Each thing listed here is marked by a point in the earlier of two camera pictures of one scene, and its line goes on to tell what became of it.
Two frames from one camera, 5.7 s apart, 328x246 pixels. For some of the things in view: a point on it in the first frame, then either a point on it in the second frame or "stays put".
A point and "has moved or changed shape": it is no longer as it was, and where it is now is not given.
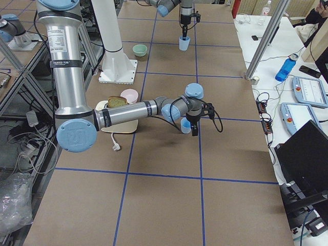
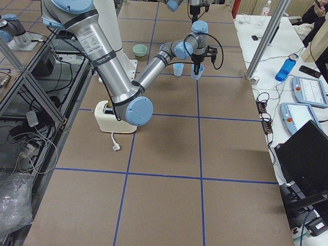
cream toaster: (129, 126) stays put
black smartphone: (313, 73) stays put
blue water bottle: (286, 67) stays put
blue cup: (185, 125) -> (192, 73)
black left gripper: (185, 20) -> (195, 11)
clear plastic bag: (16, 208) stays put
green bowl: (140, 49) stays put
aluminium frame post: (261, 50) stays put
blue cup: (184, 44) has moved or changed shape
